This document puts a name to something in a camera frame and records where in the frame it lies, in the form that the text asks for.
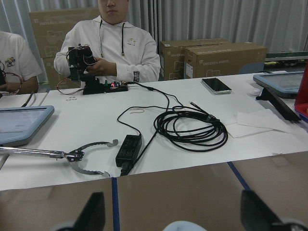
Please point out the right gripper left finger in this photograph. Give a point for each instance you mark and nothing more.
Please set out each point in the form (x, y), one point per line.
(92, 217)

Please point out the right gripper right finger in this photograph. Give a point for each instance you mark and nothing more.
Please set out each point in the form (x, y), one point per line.
(256, 215)

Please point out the light blue cup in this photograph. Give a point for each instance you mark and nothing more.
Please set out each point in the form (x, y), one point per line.
(183, 226)

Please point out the white grabber tool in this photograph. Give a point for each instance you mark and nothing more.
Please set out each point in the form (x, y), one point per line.
(72, 157)

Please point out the black power adapter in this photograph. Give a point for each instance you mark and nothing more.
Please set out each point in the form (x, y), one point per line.
(129, 150)

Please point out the teach pendant tablet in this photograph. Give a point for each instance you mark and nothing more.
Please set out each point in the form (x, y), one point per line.
(18, 125)
(285, 85)

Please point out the smartphone on table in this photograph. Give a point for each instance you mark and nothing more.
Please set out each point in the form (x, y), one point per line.
(215, 86)

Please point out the cardboard box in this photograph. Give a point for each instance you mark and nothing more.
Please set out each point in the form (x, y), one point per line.
(224, 59)

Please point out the person in white hoodie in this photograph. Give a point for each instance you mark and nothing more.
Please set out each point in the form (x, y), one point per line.
(123, 52)

